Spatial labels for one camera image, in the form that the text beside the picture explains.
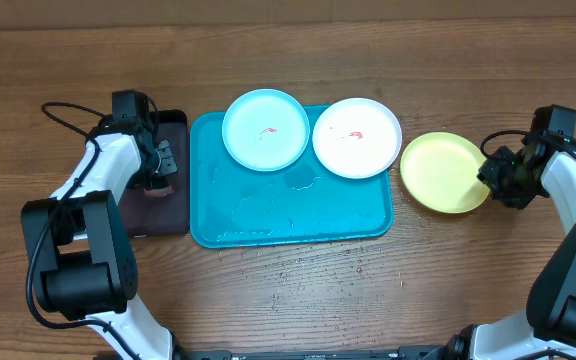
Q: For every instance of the light blue plate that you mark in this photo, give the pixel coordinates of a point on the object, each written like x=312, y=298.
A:
x=265, y=130

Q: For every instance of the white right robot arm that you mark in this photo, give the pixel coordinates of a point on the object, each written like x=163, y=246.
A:
x=547, y=325

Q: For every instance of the white plate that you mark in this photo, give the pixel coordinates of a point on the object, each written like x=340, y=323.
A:
x=357, y=138

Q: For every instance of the black tray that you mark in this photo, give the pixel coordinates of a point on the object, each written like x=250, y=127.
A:
x=145, y=216

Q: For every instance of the teal plastic tray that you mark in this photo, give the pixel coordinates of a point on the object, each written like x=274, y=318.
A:
x=233, y=206

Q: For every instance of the yellow plate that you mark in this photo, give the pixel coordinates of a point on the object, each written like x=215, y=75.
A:
x=439, y=170

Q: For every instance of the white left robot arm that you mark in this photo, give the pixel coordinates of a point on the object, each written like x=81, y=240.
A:
x=82, y=271

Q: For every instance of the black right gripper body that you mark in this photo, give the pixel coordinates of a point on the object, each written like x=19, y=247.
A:
x=506, y=178

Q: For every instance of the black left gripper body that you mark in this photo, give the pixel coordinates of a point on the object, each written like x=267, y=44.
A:
x=158, y=167

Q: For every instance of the pink green sponge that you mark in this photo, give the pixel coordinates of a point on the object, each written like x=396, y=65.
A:
x=161, y=192

